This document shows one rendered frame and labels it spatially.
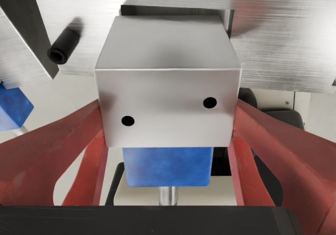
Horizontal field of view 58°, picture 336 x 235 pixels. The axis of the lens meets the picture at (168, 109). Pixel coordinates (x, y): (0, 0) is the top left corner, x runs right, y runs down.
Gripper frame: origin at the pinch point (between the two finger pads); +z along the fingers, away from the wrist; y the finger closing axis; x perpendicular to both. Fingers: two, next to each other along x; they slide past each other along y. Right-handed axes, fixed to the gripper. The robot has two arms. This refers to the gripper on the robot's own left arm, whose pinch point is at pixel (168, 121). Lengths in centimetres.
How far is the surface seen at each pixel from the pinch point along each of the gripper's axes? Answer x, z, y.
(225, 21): -1.6, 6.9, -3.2
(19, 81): 4.5, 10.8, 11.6
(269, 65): -0.4, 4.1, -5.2
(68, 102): 78, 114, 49
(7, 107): 6.7, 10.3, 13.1
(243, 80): 0.7, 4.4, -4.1
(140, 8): -2.2, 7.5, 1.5
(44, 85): 68, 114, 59
